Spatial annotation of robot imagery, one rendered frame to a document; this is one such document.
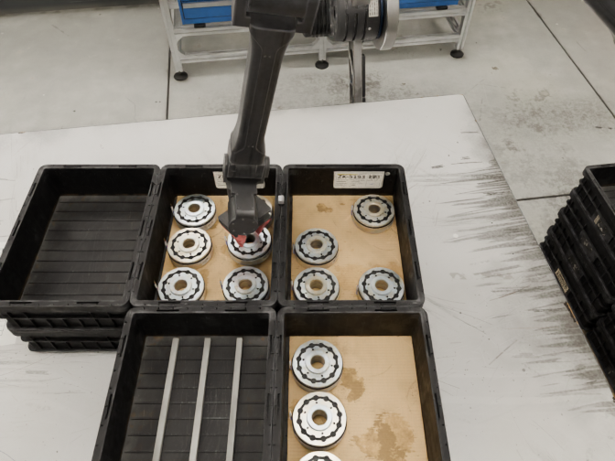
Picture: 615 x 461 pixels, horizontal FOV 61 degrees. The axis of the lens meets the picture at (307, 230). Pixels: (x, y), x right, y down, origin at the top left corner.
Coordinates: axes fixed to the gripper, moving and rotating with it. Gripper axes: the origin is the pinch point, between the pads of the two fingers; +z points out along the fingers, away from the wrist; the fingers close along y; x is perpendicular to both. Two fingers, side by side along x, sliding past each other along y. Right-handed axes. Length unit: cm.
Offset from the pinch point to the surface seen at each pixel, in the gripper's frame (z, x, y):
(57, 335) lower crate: 8.4, 13.7, -44.3
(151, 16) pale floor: 95, 239, 104
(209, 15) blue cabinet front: 57, 161, 99
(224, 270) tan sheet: 5.9, 0.1, -7.8
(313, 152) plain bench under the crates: 20, 24, 44
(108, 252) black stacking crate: 6.2, 23.3, -25.0
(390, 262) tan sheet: 5.8, -25.0, 22.0
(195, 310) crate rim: -4.5, -9.3, -20.9
